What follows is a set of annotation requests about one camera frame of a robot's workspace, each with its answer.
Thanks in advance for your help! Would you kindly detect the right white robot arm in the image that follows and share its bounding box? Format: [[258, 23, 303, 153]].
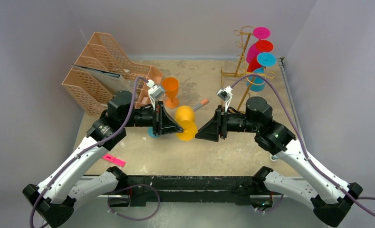
[[195, 96, 363, 228]]

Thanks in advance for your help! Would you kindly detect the grey folder in organizer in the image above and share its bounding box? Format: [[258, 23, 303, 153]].
[[72, 64, 133, 94]]

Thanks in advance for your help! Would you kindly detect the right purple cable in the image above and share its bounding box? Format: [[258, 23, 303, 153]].
[[231, 74, 375, 223]]

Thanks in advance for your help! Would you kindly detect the grey orange highlighter marker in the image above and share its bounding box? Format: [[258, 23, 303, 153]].
[[193, 99, 209, 112]]

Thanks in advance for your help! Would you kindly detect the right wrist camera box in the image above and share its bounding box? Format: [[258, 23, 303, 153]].
[[216, 86, 232, 112]]

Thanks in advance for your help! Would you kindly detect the pink plastic clip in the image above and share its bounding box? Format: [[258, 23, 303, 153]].
[[102, 154, 126, 168]]

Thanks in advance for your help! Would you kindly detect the red wine glass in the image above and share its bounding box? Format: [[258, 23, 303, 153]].
[[246, 39, 276, 73]]

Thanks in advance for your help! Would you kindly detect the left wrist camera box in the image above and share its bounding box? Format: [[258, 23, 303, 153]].
[[146, 79, 165, 108]]

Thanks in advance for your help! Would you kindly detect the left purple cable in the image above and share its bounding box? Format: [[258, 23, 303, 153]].
[[29, 76, 150, 228]]

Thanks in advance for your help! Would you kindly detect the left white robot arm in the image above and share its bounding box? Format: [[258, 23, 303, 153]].
[[23, 91, 183, 228]]

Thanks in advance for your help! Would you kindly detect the gold wire glass rack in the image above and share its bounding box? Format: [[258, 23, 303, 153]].
[[220, 26, 275, 114]]

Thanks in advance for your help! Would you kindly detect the magenta wine glass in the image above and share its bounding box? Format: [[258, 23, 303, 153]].
[[246, 27, 271, 63]]

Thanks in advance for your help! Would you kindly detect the blue wine glass front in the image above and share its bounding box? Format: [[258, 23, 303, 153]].
[[147, 127, 160, 138]]

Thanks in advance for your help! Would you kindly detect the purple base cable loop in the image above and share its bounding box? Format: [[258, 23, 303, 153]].
[[107, 184, 161, 221]]

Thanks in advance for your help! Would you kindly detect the orange wine glass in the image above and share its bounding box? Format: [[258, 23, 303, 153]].
[[161, 77, 179, 109]]

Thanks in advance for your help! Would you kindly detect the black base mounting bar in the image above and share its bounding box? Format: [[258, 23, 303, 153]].
[[108, 175, 280, 207]]

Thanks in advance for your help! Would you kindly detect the orange plastic file organizer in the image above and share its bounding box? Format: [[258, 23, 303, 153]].
[[62, 32, 163, 116]]

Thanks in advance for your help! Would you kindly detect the blue wine glass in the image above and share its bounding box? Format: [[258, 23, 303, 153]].
[[246, 52, 277, 93], [147, 127, 160, 138]]

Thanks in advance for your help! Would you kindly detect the blue wine glass rear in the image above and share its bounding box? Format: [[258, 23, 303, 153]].
[[246, 52, 277, 93]]

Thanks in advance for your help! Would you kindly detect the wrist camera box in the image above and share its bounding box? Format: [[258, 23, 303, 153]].
[[216, 86, 232, 112], [146, 79, 165, 108]]

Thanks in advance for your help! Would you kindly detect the yellow wine glass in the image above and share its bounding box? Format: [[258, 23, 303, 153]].
[[175, 105, 198, 141]]

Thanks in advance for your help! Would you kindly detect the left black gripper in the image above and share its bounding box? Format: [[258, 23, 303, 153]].
[[122, 101, 183, 136]]

